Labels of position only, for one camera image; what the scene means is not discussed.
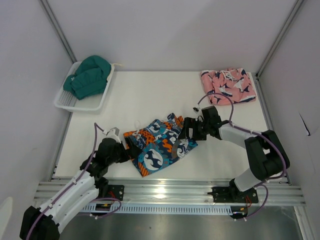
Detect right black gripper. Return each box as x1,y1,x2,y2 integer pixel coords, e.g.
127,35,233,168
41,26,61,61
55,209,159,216
178,117,211,141

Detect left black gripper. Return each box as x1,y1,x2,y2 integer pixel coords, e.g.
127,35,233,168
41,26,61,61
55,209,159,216
106,136,142,166

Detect blue patterned shorts pile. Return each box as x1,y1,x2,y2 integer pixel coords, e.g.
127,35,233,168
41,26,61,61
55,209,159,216
123,112,198,177

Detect pink shark print shorts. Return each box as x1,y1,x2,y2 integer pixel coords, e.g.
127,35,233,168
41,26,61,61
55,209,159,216
200,68,257,106

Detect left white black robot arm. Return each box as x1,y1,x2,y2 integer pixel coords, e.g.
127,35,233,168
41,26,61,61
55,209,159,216
19,137,142,240

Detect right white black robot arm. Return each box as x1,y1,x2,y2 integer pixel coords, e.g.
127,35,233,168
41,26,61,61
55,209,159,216
179,106,290,202

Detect teal green shorts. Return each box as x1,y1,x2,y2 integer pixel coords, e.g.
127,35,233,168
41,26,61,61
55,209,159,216
63,55,112,100

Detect white plastic basket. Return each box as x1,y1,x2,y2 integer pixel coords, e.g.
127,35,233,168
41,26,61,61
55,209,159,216
53,61,116,113

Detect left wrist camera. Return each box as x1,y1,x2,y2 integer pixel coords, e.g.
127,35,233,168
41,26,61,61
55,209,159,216
102,127,122,143

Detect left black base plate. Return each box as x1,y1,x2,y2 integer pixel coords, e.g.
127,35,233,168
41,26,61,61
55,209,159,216
96,184,125,201

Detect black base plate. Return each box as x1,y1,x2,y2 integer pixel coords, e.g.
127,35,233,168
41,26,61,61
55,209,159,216
96,184,125,201
207,186,259,204

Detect aluminium mounting rail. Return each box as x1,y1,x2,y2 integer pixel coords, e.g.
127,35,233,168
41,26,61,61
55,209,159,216
33,177,307,206

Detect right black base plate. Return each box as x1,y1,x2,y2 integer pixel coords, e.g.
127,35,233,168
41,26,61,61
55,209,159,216
207,186,259,204

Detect slotted white cable duct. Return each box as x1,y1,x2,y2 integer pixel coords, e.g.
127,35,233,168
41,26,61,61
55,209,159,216
79,203,233,216

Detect right aluminium frame post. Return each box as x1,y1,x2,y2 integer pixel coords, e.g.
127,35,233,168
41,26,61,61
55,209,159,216
255,0,307,79

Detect aluminium frame post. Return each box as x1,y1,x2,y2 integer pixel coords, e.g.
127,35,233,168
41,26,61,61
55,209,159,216
255,0,307,79
38,0,77,63

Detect left aluminium frame post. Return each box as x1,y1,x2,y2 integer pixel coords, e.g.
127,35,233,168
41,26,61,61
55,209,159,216
38,0,77,63

